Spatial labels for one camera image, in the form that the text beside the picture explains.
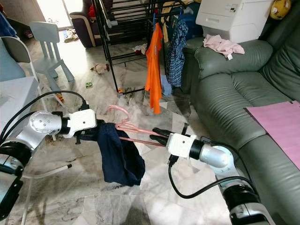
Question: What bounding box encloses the dark blue garment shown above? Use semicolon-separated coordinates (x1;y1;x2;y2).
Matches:
80;122;146;187

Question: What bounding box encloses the light pink plastic hanger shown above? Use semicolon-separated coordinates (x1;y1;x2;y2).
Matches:
107;104;162;137

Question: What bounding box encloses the small light blue cloth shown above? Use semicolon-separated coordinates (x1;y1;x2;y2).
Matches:
160;75;172;97

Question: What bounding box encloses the orange shirt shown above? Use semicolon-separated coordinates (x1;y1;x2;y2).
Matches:
144;23;164;115

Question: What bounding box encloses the brown plush toy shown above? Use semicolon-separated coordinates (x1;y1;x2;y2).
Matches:
90;63;110;76

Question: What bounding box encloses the green leather sofa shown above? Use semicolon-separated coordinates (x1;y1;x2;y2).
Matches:
183;0;300;208

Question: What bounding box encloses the blue checked shirt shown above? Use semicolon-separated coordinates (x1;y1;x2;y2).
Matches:
165;20;189;89

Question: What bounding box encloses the black metal drying rack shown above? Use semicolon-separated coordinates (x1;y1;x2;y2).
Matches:
91;0;205;95

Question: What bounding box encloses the pink cloth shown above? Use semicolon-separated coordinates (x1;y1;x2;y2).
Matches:
203;34;246;61

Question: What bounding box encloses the purple armchair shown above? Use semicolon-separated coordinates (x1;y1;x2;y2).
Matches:
70;0;109;48

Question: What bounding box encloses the pink sheet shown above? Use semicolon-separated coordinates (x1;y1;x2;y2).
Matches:
245;101;300;170

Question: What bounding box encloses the light blue child chair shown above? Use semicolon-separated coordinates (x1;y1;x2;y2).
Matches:
29;21;75;95

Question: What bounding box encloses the blue fabric bag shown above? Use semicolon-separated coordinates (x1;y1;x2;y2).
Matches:
169;2;203;41

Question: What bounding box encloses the white box appliance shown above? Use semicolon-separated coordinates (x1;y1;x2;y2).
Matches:
196;0;275;44

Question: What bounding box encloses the blue folded umbrella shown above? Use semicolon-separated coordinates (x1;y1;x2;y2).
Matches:
0;13;17;38

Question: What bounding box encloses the yellow plush toy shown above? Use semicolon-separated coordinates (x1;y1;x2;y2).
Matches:
270;0;293;21

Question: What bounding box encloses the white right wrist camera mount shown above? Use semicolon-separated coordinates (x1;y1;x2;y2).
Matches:
168;133;198;160

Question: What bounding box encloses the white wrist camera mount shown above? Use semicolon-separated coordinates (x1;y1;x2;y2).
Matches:
68;109;98;138
168;133;198;160

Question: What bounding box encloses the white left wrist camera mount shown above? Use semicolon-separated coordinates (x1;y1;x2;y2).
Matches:
68;109;98;138

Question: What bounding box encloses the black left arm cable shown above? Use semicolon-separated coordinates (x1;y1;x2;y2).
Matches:
2;90;89;142

